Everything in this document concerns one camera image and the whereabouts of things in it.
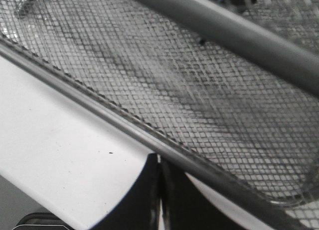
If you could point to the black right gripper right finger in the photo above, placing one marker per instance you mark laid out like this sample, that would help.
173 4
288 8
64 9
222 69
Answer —
185 207

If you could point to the grey metal rack frame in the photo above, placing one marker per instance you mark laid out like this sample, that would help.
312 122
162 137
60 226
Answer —
284 59

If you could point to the silver mesh tray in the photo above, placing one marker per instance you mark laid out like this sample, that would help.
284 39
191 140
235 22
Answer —
230 125

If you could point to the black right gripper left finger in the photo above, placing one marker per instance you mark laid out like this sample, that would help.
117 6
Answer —
140 207

